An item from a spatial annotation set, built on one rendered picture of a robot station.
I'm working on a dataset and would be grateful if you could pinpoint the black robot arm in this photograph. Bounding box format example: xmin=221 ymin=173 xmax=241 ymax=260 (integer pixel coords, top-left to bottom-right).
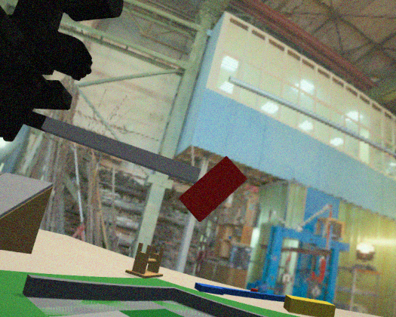
xmin=15 ymin=0 xmax=124 ymax=81

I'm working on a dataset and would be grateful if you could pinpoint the red putter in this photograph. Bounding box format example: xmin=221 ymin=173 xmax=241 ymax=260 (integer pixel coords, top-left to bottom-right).
xmin=12 ymin=105 xmax=247 ymax=222

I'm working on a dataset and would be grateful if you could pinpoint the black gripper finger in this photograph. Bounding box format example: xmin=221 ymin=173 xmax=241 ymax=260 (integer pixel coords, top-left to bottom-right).
xmin=0 ymin=61 xmax=36 ymax=138
xmin=3 ymin=87 xmax=54 ymax=142

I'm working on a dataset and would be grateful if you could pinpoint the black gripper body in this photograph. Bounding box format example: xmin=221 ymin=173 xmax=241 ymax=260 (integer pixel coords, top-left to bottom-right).
xmin=0 ymin=5 xmax=72 ymax=110

